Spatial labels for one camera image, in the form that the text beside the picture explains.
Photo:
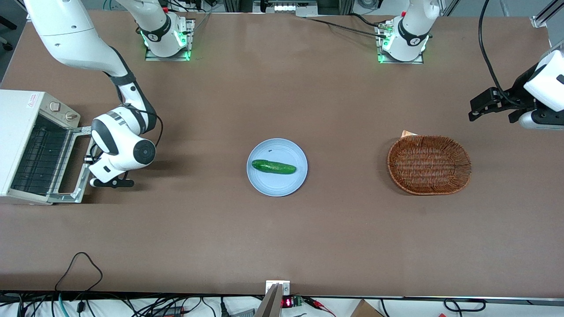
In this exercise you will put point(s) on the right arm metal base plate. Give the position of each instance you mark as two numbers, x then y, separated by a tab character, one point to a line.
190	31

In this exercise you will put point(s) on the white toaster oven body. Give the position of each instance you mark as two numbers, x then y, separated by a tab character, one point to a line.
17	114

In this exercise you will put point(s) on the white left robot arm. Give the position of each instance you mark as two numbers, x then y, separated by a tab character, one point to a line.
414	22

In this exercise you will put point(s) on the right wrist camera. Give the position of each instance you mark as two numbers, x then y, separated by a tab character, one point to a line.
110	183

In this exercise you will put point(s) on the red digit display module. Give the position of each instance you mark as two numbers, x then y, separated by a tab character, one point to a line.
287	302

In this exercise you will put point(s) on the brown wicker basket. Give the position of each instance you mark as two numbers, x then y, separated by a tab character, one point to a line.
429	165

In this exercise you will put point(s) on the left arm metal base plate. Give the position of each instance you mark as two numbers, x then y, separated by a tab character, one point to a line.
379	59

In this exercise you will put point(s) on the beige oven knob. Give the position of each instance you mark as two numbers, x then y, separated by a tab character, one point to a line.
55	106
71	116

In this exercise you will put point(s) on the light blue plate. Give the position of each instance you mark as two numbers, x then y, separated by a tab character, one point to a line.
277	185

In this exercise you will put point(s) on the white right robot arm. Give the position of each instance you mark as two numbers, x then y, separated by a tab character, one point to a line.
66	35

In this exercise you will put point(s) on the aluminium frame profile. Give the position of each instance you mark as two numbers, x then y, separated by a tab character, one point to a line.
546	13

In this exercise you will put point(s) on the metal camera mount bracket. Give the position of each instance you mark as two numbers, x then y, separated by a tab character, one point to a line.
275	299

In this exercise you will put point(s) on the brown cardboard box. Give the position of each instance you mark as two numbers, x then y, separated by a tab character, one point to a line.
365	309

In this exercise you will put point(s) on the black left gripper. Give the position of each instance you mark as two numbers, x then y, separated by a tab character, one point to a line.
518	92

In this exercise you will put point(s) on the green cucumber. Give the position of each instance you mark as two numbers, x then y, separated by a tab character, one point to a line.
273	167

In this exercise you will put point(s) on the red clip leads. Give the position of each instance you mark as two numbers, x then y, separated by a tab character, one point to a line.
317	303

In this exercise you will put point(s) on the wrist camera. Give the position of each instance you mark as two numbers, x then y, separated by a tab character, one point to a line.
110	183
542	119

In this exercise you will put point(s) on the beige paper tag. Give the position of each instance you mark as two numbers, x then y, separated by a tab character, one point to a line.
408	134

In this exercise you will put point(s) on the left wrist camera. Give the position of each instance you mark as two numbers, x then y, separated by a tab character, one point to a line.
542	119

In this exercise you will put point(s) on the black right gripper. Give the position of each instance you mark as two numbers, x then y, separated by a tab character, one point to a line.
94	155

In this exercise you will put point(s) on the grey equipment box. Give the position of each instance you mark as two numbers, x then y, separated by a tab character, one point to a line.
284	6

